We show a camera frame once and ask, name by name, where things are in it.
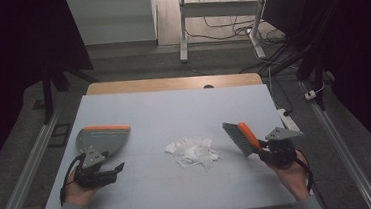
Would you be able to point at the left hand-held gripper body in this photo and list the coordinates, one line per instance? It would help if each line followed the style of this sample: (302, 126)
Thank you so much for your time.
(94, 177)

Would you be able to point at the black floor frame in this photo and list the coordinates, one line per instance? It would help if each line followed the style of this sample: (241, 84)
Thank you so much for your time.
(53, 141)

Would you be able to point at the white power strip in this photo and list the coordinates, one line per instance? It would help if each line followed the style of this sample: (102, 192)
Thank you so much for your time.
(286, 118)

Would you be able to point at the white cabinet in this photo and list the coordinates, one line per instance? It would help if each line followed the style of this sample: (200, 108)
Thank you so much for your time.
(113, 20)

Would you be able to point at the small white adapter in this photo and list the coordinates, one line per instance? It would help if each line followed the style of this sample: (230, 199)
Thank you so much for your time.
(310, 95)

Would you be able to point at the white paper scraps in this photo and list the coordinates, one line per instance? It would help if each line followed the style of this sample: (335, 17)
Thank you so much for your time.
(194, 152)

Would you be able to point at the wooden table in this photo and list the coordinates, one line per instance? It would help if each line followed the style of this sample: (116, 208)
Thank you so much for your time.
(172, 83)

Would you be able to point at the person's right hand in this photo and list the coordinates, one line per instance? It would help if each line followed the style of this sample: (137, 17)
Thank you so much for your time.
(293, 179)

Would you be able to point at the grey dustpan with orange edge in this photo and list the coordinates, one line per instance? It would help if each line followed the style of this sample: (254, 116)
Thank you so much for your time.
(109, 140)

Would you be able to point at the black tripod stand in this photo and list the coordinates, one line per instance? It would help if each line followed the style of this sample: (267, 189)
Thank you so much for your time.
(47, 95)

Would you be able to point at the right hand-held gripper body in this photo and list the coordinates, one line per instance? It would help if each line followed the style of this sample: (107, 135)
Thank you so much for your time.
(279, 154)

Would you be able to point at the white table cover sheet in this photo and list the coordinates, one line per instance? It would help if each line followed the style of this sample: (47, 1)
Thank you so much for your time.
(140, 104)

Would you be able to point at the person's left hand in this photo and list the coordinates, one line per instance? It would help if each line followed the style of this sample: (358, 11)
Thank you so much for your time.
(78, 193)

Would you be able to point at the white desk frame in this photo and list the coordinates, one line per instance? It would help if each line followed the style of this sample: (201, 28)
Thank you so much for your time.
(216, 9)

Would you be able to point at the orange brush with grey bristles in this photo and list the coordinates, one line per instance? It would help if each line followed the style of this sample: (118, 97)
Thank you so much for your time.
(247, 134)

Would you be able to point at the aluminium floor rail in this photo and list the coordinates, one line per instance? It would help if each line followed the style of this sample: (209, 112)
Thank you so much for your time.
(340, 145)
(28, 167)

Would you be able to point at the dark curtain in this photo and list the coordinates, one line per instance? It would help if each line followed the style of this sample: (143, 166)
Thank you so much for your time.
(362, 37)
(10, 64)

